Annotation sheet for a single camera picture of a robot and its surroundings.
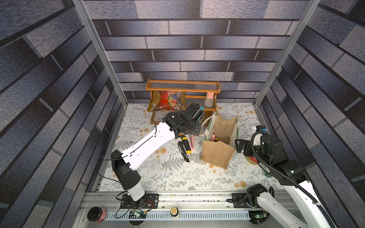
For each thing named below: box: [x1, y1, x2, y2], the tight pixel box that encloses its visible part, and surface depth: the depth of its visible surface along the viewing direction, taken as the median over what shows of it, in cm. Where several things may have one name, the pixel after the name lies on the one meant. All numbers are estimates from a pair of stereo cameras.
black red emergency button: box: [86, 206, 107, 223], surface depth 66 cm
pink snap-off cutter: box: [188, 133, 195, 152], surface depth 97 cm
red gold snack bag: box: [147, 90, 186, 113], surface depth 97 cm
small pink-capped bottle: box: [204, 92, 215, 107], surface depth 98 cm
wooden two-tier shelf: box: [145, 78, 221, 124], surface depth 99 cm
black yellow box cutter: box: [177, 141, 190, 163], surface depth 94 cm
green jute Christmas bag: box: [199, 112, 240, 170], surface depth 85 cm
